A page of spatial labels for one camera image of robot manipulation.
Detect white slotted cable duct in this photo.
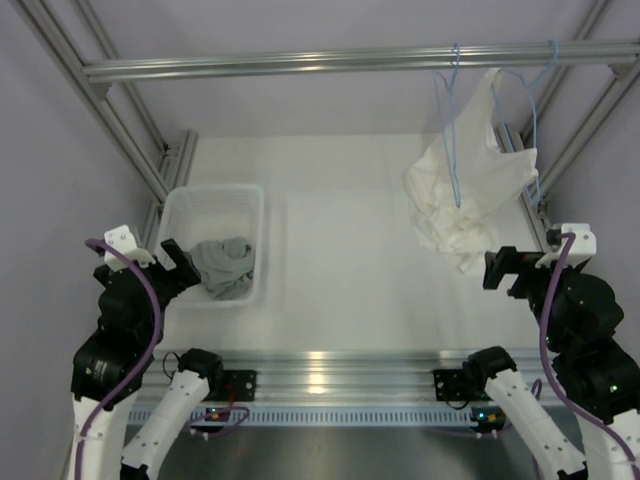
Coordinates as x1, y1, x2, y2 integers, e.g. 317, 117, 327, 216
127, 404, 481, 427

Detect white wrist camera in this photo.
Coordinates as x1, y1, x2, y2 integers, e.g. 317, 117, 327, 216
535, 223, 597, 269
103, 225, 156, 272

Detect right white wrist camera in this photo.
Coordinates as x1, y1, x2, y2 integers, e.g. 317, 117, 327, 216
535, 223, 597, 269

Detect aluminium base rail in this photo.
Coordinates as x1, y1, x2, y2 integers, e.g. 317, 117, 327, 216
139, 348, 566, 404

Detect grey tank top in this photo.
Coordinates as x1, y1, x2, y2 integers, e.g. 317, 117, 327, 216
190, 236, 255, 301

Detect aluminium frame rail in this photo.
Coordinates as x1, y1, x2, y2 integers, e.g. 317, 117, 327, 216
82, 39, 639, 84

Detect white plastic basket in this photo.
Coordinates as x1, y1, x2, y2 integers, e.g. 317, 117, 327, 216
157, 184, 264, 309

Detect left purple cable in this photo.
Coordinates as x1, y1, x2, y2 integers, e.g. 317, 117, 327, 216
74, 238, 164, 480

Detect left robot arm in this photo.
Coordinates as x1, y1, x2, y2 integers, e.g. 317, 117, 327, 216
67, 239, 226, 479

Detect blue wire hanger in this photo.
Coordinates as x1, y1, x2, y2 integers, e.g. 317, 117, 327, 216
489, 39, 560, 206
433, 43, 461, 208

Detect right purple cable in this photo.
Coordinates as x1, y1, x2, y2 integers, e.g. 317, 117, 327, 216
537, 232, 636, 466

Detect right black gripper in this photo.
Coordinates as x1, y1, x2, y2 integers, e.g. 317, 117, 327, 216
483, 245, 581, 351

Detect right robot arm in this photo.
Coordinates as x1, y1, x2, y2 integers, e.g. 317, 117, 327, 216
463, 247, 639, 479

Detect white shirt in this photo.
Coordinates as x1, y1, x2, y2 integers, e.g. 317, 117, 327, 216
403, 68, 539, 275

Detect purple cable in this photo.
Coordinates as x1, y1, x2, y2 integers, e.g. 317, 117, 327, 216
74, 238, 164, 480
537, 232, 636, 466

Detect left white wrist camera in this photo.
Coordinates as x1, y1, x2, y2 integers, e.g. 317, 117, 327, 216
103, 225, 156, 272

